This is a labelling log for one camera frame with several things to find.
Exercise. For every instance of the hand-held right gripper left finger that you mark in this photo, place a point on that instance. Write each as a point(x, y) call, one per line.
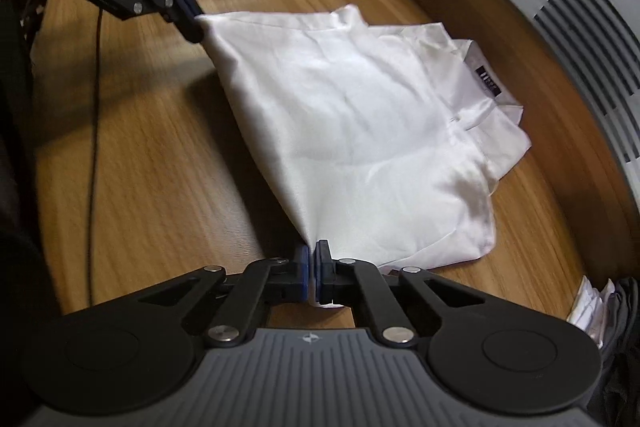
point(302, 274)

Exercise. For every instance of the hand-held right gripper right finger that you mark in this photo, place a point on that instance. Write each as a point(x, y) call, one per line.
point(322, 269)

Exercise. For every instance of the cream short-sleeved shirt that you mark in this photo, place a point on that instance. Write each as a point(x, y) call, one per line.
point(350, 132)

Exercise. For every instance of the stack of folded clothes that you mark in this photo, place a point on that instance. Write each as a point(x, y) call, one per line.
point(600, 312)

